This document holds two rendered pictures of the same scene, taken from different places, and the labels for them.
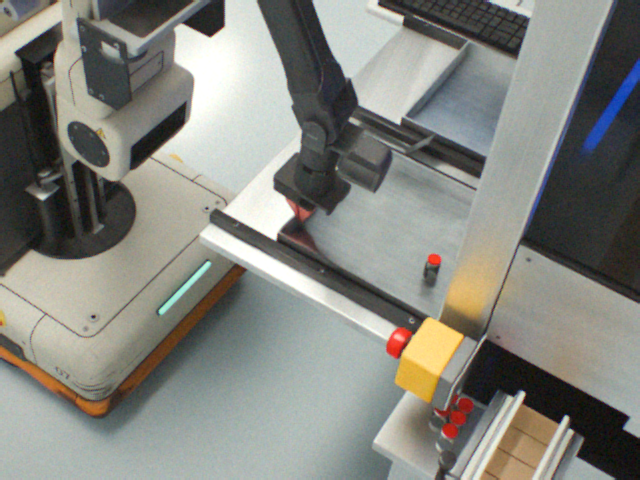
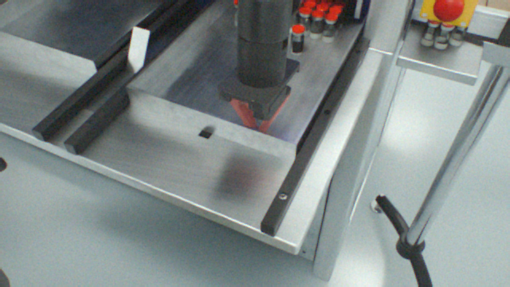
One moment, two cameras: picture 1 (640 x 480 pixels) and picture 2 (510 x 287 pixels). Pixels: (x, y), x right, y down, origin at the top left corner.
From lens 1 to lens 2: 1.23 m
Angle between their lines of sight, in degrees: 56
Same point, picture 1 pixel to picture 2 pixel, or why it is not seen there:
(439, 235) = not seen: hidden behind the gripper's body
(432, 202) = (203, 53)
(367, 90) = (25, 107)
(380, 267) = (296, 80)
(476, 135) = (109, 29)
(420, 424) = (445, 53)
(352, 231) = not seen: hidden behind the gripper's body
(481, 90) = (44, 28)
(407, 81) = (16, 76)
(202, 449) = not seen: outside the picture
